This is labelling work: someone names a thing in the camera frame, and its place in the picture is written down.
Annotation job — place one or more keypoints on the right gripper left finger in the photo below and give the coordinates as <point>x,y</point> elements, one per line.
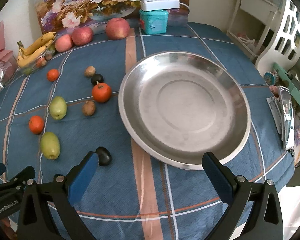
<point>35,218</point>

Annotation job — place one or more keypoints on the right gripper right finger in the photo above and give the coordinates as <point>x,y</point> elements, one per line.
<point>265,217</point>

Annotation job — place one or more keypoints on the green mango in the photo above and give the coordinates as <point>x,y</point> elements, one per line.
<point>58,108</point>
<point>50,146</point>

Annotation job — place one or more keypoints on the black avocado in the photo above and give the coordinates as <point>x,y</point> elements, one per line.
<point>104,156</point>
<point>96,79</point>

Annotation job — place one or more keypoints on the small orange tangerine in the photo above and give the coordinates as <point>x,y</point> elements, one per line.
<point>52,75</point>

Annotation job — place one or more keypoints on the brown kiwi near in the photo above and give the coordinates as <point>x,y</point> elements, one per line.
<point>88,108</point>

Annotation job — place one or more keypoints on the brown kiwi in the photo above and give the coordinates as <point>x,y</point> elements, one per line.
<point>89,71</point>
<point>88,108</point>

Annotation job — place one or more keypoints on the clear plastic fruit tray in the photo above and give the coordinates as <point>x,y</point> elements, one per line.
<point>39,62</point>

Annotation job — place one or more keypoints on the pink flower bouquet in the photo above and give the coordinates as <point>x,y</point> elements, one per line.
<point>8,63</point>

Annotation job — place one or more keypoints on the large orange persimmon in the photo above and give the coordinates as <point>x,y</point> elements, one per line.
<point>101,92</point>

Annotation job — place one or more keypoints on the brown kiwi far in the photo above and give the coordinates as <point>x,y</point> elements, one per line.
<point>89,71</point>

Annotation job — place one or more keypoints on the banana bunch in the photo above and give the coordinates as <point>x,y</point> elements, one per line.
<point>29,54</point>

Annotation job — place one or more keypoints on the stack of magazines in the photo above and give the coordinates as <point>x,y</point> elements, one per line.
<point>286,122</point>

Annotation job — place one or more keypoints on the pink apple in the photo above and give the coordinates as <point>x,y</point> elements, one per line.
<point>64,43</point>

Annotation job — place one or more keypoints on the middle red apple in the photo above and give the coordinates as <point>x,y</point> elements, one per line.
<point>82,36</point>

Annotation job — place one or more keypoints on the large steel bowl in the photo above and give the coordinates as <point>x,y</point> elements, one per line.
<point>178,105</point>

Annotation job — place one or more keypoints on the large red apple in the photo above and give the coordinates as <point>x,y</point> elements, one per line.
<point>117,29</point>

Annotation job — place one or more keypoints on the floral painting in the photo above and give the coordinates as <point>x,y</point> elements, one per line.
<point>97,2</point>

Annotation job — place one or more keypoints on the white chair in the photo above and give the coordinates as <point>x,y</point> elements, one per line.
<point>284,47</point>

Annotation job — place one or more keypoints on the teal plastic box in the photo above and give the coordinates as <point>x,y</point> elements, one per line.
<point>154,22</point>

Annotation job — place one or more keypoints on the white shelf unit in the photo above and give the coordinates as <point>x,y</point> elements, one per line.
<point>251,23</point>

